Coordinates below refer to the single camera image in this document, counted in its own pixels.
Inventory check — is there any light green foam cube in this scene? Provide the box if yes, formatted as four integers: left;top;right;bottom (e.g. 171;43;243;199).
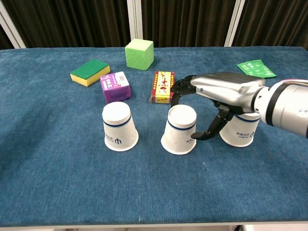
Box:
124;38;154;71

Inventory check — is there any purple and white carton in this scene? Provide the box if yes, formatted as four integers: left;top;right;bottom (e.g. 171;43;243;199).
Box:
100;71;131;104

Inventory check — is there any dark pleated curtain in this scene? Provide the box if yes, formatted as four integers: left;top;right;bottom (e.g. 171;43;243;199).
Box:
0;0;308;51

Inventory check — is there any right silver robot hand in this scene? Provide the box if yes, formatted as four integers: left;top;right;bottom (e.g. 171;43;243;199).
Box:
169;71;267;141

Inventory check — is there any red and yellow box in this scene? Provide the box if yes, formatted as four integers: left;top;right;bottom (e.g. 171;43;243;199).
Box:
150;70;176;104

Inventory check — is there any green sachet packet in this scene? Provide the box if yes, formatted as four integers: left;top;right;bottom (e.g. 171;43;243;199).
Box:
235;59;277;79

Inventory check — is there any green and yellow sponge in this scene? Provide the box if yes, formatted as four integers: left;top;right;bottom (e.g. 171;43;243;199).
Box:
70;59;111;88

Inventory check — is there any white paper cup blue stripe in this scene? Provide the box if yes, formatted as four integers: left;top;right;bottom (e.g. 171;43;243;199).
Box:
218;112;262;148
160;103;197;155
102;101;140;152

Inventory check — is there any blue table cloth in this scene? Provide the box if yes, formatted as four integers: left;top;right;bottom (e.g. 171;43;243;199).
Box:
0;46;308;228

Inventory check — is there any white frame post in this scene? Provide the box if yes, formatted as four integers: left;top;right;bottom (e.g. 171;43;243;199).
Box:
127;0;144;47
0;2;26;49
223;0;246;47

